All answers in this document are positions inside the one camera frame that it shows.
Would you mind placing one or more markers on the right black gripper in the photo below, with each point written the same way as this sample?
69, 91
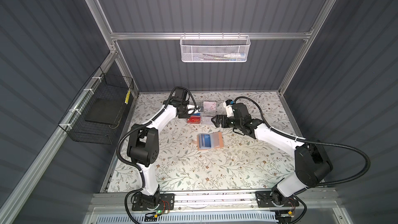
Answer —
224, 117

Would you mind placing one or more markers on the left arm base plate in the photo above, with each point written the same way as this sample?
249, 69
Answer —
141, 202

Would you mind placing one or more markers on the pink card in organizer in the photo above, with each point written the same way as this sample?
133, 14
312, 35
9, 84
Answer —
209, 106

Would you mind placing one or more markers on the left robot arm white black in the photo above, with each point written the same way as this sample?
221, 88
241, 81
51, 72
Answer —
144, 146

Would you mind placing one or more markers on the white tube in basket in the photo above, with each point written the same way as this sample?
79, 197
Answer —
236, 56

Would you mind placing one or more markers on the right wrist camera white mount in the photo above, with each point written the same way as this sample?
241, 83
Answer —
228, 107

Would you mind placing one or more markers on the white card in organizer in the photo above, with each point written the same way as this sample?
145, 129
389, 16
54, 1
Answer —
207, 120

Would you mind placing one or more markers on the black pad in basket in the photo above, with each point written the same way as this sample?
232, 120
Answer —
104, 111

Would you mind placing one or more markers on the pink leather card holder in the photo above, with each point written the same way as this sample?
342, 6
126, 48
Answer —
207, 141

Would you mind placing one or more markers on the red card in organizer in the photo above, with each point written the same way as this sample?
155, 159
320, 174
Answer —
194, 120

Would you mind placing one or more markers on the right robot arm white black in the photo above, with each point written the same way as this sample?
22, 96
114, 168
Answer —
312, 163

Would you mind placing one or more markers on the aluminium front rail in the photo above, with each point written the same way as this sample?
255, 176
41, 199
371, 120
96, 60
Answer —
219, 199

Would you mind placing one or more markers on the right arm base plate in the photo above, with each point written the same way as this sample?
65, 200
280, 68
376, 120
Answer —
269, 198

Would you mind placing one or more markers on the clear acrylic card organizer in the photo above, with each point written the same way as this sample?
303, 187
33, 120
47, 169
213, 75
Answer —
205, 113

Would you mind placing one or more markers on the yellow tag on basket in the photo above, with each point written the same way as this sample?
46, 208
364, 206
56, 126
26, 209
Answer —
127, 97

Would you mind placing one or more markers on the white perforated cable duct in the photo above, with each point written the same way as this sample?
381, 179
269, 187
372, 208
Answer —
231, 217

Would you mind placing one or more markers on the black wire mesh basket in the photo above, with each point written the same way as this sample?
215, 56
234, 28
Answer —
107, 86

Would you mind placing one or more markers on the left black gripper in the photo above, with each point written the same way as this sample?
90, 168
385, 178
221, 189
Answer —
185, 115

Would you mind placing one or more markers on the white wire mesh basket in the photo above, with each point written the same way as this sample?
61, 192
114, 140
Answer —
211, 49

